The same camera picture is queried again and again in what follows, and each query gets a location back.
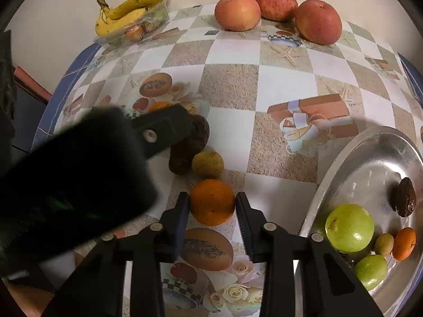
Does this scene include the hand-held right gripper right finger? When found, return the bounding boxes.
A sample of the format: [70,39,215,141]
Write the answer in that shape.
[235,192,384,317]

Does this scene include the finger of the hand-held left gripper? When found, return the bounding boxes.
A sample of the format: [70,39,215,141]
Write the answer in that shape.
[130,104,194,160]

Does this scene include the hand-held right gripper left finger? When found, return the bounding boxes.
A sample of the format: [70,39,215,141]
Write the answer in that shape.
[43,192,191,317]

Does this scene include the elongated dark brown fruit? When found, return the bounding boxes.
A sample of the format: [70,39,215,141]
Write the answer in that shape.
[168,115,211,176]

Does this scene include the large orange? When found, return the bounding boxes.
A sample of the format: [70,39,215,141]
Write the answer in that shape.
[189,179,236,227]

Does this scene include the green round fruit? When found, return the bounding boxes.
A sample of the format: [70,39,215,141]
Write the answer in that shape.
[355,254,388,292]
[325,204,375,253]

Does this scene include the large steel bowl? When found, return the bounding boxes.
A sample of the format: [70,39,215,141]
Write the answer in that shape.
[293,126,423,317]

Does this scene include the small yellow fruit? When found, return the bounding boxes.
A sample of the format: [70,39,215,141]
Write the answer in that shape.
[192,151,225,180]
[374,233,395,257]

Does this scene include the medium orange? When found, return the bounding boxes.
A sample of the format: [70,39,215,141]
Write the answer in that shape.
[392,227,418,262]

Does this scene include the pointed dark brown fruit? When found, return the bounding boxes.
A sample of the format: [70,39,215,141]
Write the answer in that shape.
[390,177,417,218]

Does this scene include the small orange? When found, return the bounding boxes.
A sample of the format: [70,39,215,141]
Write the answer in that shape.
[147,101,175,113]

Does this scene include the clear plastic tray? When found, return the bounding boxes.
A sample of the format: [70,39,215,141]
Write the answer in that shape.
[94,0,171,46]

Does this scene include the brown wooden board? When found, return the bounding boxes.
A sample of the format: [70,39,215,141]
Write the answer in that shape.
[14,65,54,104]

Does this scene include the yellow banana bunch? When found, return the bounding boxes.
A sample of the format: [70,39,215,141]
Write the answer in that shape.
[95,0,170,37]

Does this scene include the pale red apple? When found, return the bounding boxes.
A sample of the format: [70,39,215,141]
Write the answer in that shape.
[214,0,262,32]

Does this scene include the dark red apple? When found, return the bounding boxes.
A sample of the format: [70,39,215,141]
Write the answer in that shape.
[254,0,299,22]

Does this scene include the round red apple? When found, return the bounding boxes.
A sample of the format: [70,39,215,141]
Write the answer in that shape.
[295,0,343,46]

